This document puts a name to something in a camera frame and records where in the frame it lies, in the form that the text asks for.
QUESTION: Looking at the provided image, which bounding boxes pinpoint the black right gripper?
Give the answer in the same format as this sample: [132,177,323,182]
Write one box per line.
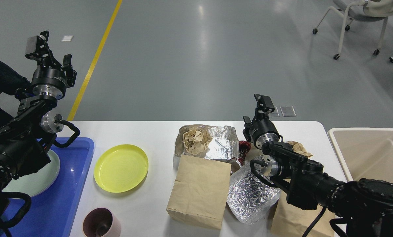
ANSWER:
[243,93,281,150]

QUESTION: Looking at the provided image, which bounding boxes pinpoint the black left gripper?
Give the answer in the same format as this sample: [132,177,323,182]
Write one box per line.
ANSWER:
[25,31,77,100]

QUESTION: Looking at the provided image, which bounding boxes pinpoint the yellow plastic plate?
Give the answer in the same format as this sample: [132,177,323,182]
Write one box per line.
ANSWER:
[93,144,149,193]

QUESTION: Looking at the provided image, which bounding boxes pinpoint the pink mug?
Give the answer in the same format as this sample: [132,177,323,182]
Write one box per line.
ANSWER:
[82,207,122,237]

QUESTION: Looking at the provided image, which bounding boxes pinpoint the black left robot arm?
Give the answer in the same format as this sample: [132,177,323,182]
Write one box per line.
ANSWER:
[0,31,80,237]

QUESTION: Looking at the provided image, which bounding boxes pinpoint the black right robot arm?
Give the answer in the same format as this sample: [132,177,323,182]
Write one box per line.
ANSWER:
[243,93,393,237]

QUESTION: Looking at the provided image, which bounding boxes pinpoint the crushed red can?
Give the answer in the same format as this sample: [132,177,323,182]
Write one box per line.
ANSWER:
[227,141,252,174]

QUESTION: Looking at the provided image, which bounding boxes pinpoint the foil tray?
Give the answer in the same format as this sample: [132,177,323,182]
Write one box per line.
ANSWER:
[174,124,239,161]

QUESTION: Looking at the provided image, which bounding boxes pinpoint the crumpled brown paper ball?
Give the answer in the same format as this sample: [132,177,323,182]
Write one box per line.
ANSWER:
[287,141,313,158]

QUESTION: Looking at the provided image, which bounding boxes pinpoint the crumpled brown paper in tray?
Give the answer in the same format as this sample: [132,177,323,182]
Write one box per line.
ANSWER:
[182,127,213,156]

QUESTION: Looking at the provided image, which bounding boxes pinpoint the crumpled foil container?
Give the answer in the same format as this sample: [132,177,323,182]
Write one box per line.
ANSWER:
[227,163,281,224]

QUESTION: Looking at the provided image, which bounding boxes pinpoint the brown paper bag left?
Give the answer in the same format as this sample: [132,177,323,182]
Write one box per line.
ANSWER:
[166,155,231,230]

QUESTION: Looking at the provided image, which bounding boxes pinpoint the brown paper bag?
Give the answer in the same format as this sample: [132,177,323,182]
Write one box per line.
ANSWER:
[166,155,231,230]
[270,191,335,237]

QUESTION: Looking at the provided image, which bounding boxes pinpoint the brown paper bag right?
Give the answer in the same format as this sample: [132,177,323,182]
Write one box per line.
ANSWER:
[270,191,335,237]

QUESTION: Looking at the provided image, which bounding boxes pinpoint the pale green plate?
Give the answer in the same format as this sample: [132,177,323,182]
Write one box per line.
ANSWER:
[3,150,61,197]

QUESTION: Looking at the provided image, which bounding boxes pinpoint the beige waste bin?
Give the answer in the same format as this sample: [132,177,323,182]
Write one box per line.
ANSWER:
[328,127,393,183]

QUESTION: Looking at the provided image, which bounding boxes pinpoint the blue plastic tray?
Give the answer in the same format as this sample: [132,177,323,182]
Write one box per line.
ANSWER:
[9,137,94,237]

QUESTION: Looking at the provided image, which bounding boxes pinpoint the white office chair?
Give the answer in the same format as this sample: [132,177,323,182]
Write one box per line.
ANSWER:
[312,0,393,60]

